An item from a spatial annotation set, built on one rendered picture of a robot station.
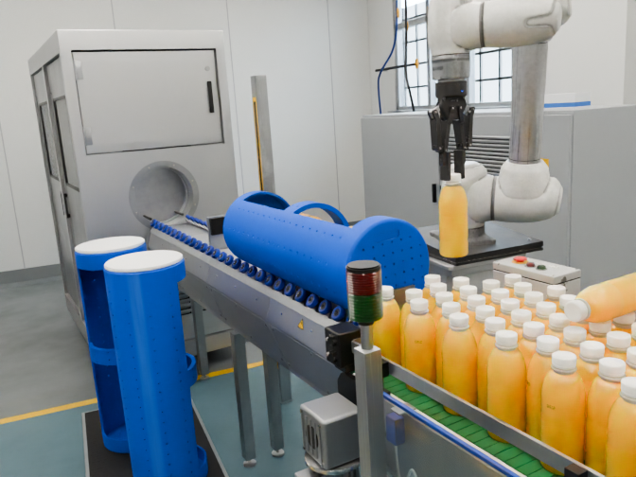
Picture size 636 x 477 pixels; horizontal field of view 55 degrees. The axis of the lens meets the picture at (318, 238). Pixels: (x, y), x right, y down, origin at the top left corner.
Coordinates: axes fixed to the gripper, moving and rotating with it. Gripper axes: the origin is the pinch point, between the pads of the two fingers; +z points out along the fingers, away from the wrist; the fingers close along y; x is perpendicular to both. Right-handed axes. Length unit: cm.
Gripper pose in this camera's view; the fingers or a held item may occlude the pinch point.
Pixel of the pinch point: (452, 166)
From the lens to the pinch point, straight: 154.2
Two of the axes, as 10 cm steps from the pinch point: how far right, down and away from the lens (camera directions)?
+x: 5.0, 1.5, -8.5
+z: 0.6, 9.8, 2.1
